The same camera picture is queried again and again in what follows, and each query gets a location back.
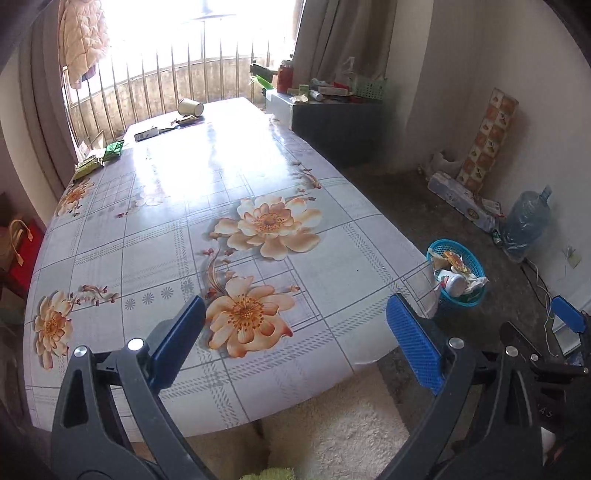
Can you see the grey cabinet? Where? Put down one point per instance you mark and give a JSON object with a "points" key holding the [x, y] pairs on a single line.
{"points": [[337, 129]]}

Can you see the peach quilted jacket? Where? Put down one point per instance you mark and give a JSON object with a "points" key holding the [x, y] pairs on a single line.
{"points": [[83, 37]]}

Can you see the blue plastic basket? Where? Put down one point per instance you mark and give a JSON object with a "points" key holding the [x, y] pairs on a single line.
{"points": [[457, 301]]}

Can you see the white plastic bag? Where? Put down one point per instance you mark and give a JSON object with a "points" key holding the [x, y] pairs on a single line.
{"points": [[348, 69], [445, 161]]}

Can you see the red white packet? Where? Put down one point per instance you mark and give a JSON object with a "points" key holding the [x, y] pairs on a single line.
{"points": [[490, 207]]}

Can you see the metal window railing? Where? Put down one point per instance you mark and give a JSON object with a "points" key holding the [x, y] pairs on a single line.
{"points": [[220, 69]]}

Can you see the small dark wrapper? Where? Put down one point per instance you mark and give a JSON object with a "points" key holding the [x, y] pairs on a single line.
{"points": [[187, 123]]}

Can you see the large clear water jug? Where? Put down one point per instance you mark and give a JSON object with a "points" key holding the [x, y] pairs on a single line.
{"points": [[526, 226]]}

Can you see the paper cup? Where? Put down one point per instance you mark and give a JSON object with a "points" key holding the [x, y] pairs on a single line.
{"points": [[190, 107]]}

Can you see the tissue roll pack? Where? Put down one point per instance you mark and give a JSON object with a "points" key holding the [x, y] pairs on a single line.
{"points": [[461, 201]]}

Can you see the floral tablecloth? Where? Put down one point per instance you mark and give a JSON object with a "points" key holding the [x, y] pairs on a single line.
{"points": [[184, 184]]}

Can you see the small green can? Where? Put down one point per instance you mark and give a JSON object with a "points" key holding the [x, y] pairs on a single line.
{"points": [[496, 237]]}

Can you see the white plastic bottle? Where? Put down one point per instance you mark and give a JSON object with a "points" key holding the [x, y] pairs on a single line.
{"points": [[450, 282]]}

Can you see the red bottle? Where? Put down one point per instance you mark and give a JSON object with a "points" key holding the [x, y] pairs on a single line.
{"points": [[285, 78]]}

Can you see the green plastic basket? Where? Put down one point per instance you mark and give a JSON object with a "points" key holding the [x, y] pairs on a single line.
{"points": [[371, 88]]}

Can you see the beige curtain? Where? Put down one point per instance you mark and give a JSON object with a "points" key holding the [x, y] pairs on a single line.
{"points": [[46, 115], [341, 37]]}

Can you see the small green packet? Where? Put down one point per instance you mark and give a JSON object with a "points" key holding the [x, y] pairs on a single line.
{"points": [[88, 167], [114, 151]]}

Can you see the small black white box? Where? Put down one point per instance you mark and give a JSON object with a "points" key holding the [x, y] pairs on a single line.
{"points": [[145, 134]]}

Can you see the red gift bag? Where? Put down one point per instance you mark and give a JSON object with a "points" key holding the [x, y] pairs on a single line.
{"points": [[30, 263]]}

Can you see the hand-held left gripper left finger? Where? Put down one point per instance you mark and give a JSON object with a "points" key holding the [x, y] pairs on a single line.
{"points": [[180, 341]]}

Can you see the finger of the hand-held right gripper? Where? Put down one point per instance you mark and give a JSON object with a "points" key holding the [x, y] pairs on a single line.
{"points": [[569, 314], [558, 374]]}

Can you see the orange snack bag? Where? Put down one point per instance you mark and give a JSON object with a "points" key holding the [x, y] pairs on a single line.
{"points": [[457, 263]]}

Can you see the clutter of tubes and boxes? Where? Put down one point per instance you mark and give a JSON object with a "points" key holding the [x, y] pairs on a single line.
{"points": [[323, 92]]}

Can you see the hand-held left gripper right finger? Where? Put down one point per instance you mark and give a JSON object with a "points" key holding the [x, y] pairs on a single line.
{"points": [[415, 346]]}

